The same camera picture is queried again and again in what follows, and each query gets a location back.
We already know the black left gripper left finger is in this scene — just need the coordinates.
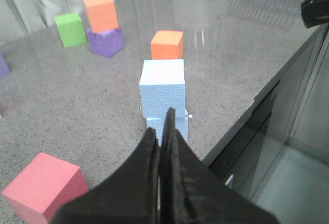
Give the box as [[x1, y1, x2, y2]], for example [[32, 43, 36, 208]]
[[51, 128, 160, 223]]

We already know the large red foam cube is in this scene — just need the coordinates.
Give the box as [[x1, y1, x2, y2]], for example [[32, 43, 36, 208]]
[[2, 153, 89, 223]]

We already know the purple foam cube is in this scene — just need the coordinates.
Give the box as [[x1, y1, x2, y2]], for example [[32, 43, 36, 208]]
[[0, 53, 11, 77], [86, 27, 125, 57]]

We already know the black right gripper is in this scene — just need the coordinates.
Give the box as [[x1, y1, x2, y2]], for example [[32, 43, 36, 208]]
[[301, 0, 329, 28]]

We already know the left purple foam cube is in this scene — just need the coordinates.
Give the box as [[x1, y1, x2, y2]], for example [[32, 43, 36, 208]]
[[0, 53, 11, 77]]

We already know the light blue foam cube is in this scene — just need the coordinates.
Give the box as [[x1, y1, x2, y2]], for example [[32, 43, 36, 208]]
[[146, 109, 189, 145], [139, 59, 186, 118]]

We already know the right purple foam cube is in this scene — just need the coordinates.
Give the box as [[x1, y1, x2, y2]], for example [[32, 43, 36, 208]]
[[86, 27, 125, 57]]

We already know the damaged orange foam cube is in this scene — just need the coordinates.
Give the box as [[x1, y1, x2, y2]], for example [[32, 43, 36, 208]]
[[151, 30, 184, 60]]

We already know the stacked orange foam cube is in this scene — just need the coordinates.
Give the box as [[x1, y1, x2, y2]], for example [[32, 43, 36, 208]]
[[82, 0, 119, 33]]

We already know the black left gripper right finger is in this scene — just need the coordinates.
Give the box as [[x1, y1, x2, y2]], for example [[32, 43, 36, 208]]
[[160, 108, 278, 223]]

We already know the green foam cube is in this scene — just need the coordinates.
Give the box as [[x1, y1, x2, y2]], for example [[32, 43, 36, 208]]
[[54, 12, 87, 48]]

